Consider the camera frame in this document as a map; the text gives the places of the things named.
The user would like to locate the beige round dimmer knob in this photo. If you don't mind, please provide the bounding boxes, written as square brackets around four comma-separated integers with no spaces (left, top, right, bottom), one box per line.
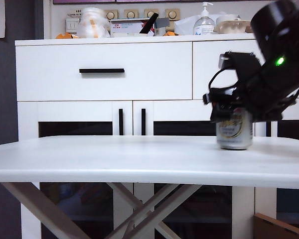
[165,9,180,20]
[105,9,119,20]
[144,9,159,19]
[124,9,138,20]

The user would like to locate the white box red print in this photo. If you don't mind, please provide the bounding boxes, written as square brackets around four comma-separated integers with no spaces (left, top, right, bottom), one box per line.
[110,19,155,38]

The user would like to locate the white bowl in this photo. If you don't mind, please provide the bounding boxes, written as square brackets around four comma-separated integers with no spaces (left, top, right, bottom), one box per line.
[216,14,241,25]

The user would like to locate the silver gold beer can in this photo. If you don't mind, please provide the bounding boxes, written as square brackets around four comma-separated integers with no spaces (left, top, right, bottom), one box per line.
[215,108,254,150]

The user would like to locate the beige egg carton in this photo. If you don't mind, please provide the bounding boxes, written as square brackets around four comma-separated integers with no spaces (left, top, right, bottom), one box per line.
[213,20,254,34]

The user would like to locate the white wall switch panel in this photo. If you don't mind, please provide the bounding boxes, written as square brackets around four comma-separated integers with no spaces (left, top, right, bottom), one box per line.
[66,18,80,33]

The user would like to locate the black right camera cable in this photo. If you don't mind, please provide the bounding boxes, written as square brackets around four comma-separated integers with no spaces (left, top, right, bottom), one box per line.
[208,67,230,97]

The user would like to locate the clear pump sanitiser bottle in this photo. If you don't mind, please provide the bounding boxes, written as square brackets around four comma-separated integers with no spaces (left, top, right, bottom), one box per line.
[193,1,214,35]

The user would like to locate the white drawer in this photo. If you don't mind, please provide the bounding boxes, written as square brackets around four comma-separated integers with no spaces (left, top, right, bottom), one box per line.
[192,39,299,100]
[15,42,193,102]

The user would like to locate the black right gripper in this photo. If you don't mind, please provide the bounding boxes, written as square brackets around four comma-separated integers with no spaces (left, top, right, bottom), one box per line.
[203,49,299,124]

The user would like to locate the white folding table leg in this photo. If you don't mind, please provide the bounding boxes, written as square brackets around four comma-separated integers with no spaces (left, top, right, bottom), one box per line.
[106,184,203,239]
[106,183,182,239]
[0,183,90,239]

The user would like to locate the black drawer handle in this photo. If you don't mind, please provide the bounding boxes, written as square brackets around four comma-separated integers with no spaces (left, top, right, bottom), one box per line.
[79,68,126,74]

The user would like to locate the white sideboard cabinet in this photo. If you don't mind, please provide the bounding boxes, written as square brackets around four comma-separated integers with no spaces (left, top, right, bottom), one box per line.
[14,32,299,239]

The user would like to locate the brown cardboard board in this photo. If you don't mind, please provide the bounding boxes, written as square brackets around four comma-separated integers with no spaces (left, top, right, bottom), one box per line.
[253,213,299,239]

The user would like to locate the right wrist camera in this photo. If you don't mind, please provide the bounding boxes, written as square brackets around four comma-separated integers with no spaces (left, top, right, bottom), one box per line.
[218,51,261,84]

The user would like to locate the black flat bar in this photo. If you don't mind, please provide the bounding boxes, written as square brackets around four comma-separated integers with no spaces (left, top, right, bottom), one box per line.
[139,13,159,35]

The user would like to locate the clear bag of cups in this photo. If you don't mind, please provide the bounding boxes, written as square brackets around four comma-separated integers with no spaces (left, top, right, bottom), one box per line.
[77,7,111,39]

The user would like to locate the small grey box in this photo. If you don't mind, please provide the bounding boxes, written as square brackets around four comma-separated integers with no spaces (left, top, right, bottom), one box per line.
[154,18,170,36]

